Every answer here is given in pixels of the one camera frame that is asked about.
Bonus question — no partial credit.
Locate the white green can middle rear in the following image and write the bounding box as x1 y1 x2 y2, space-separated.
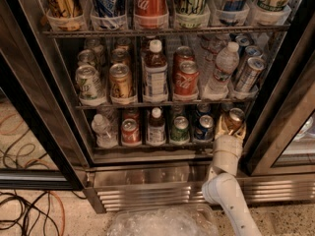
85 38 105 66

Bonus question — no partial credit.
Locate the water bottle shelf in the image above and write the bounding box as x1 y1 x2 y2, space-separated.
96 106 118 124
204 41 239 100
92 114 118 148
196 34 229 82

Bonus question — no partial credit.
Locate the blue can shelf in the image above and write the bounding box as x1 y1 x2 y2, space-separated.
93 0 126 30
194 103 211 119
194 115 214 142

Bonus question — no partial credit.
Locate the right glass fridge door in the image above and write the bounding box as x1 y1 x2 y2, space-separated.
241 13 315 176

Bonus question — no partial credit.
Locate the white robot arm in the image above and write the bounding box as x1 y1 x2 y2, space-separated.
202 114 262 236

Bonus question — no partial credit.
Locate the bottom wire shelf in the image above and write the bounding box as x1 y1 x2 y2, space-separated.
94 141 213 150

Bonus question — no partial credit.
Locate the wire shelf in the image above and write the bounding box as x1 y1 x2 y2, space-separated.
43 24 290 38
94 141 213 150
76 97 256 110

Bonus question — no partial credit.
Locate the tea bottle bottom shelf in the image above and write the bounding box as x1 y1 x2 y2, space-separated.
147 107 166 146

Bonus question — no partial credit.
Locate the blue can bottom shelf rear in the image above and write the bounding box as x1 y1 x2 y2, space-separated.
194 103 211 119

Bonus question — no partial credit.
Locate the water bottle bottom shelf front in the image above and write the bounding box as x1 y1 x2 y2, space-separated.
92 114 118 148

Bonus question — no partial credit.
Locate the white green can middle front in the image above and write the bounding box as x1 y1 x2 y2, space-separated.
76 65 106 106

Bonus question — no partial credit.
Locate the blue can top shelf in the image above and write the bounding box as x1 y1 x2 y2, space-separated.
93 0 126 30

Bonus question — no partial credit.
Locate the silver slim can middle front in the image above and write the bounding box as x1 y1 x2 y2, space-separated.
234 57 266 92

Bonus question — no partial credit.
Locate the orange floor cable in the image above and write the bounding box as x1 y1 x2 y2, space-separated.
47 190 67 236

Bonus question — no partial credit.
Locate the steel fridge base grille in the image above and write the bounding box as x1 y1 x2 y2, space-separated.
84 161 315 213

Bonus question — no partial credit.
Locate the blue can bottom shelf front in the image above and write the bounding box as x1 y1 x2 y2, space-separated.
194 115 214 142

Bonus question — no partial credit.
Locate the middle wire shelf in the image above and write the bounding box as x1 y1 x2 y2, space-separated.
76 97 256 110

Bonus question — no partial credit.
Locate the red cola can bottom rear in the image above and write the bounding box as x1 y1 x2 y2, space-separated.
122 108 140 122

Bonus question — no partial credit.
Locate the top wire shelf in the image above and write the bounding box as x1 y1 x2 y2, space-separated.
43 24 290 38

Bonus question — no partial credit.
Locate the white green can top right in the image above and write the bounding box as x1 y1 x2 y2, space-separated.
250 0 289 26

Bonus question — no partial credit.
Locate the red cola can middle front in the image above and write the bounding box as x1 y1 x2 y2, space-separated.
174 60 199 100

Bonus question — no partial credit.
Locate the water bottle middle shelf rear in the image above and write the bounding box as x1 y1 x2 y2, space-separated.
196 34 229 82

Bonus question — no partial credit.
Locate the tea bottle shelf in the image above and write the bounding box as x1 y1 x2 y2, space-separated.
143 39 168 102
147 107 166 146

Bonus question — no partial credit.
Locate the water bottle bottom shelf rear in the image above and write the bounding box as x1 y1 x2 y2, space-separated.
96 106 118 124

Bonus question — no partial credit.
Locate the orange can bottom shelf front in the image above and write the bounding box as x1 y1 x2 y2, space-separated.
223 107 245 135

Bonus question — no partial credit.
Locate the green can bottom shelf rear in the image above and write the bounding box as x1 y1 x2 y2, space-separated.
170 105 185 118

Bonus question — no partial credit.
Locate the red cola can bottom front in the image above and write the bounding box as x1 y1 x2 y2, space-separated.
121 119 141 147

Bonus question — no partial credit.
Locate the orange can middle rear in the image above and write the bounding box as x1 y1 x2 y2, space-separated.
115 37 133 51

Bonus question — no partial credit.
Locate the orange can bottom shelf rear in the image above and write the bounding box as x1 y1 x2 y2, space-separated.
220 102 234 112

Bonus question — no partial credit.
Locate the tea bottle middle shelf front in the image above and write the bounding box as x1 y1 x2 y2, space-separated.
143 39 168 102

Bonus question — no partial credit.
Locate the red cola can middle rear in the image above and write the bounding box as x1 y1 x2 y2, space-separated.
173 46 195 66

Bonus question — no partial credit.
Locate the green can bottom shelf front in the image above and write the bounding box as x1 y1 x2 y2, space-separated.
170 116 189 145

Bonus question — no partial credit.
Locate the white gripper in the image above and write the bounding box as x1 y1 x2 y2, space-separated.
213 114 246 176

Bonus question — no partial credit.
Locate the silver slim can middle rear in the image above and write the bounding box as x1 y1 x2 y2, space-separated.
235 34 253 49

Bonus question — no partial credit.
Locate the water bottle middle shelf front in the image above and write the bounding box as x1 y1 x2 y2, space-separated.
204 41 239 100

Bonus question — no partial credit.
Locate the green white can top shelf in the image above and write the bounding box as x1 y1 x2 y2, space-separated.
174 0 206 29

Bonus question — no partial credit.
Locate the orange can middle front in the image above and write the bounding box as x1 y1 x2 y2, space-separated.
109 63 135 104

